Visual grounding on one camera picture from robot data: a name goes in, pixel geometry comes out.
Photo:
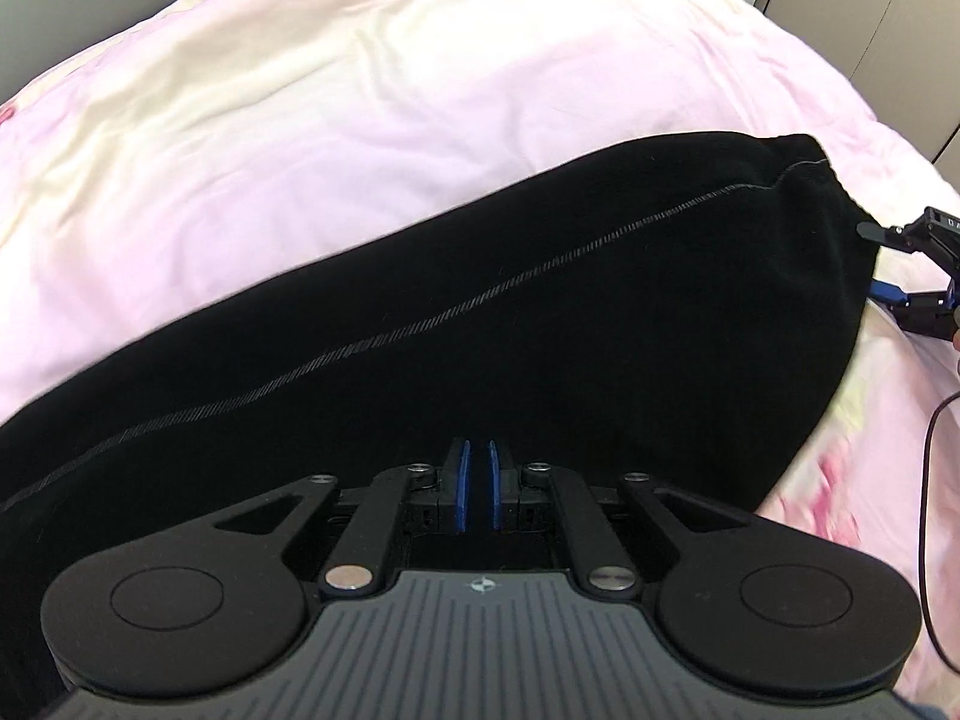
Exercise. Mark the beige wardrobe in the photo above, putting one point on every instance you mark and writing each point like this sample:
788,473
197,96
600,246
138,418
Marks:
900,55

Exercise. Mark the pink floral bed sheet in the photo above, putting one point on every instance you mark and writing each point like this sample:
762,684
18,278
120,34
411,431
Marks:
222,142

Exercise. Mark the black pants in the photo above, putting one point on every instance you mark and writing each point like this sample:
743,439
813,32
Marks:
683,306

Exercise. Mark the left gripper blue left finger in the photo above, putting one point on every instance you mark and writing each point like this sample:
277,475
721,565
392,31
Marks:
454,484

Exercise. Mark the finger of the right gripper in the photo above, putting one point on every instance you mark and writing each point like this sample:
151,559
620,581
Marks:
887,293
890,237

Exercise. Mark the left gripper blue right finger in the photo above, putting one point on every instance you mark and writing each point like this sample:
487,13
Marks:
505,486

